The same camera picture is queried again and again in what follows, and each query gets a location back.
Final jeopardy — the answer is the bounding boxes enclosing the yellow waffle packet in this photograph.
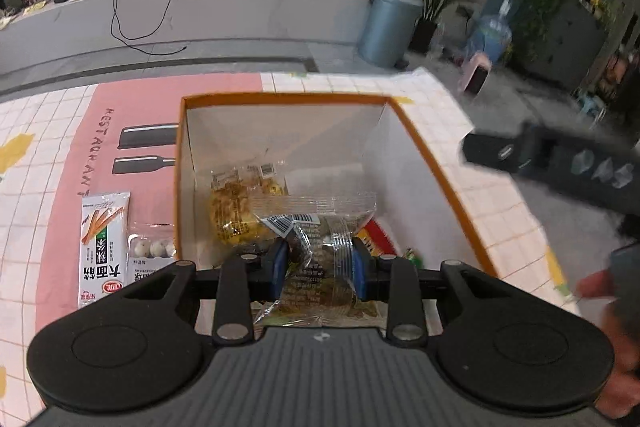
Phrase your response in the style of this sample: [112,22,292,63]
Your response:
[207,159,291,248]

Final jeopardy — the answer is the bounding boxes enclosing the blue-grey trash can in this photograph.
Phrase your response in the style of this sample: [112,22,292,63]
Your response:
[357,0,425,68]

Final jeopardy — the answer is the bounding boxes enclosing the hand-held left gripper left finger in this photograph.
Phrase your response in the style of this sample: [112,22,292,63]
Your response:
[120,239,292,344]

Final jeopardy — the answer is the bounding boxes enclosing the white breadstick packet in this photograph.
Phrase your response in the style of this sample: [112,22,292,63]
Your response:
[77,191,132,310]

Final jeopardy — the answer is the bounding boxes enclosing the clear packet with brown filling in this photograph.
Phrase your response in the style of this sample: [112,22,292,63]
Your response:
[249,192,386,328]

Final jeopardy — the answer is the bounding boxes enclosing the white quail egg packet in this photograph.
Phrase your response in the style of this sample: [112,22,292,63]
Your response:
[125,222,178,288]

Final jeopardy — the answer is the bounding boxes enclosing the red snack packet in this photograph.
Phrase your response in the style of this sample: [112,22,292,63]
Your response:
[357,218,401,258]

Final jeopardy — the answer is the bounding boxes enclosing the large water bottle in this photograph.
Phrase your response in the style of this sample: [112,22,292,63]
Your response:
[467,0,513,62]

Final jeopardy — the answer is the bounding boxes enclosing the person's right hand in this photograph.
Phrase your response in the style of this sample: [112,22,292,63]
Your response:
[574,269,640,420]

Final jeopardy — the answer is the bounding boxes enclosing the orange cardboard box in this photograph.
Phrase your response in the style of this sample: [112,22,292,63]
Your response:
[172,92,501,288]

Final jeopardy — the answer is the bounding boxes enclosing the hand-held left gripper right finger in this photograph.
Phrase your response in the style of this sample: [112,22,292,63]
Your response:
[350,237,521,344]

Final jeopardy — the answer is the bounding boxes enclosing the pink stool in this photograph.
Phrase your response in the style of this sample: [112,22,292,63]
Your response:
[457,52,493,95]

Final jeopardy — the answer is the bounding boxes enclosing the grey marble bench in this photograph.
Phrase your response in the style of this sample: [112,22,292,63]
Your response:
[0,0,381,78]

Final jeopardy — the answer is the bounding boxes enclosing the grey cabinet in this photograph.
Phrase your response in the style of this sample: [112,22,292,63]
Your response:
[515,0,621,90]

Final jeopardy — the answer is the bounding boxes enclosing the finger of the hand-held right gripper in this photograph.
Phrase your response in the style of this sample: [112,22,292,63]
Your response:
[460,132,531,180]

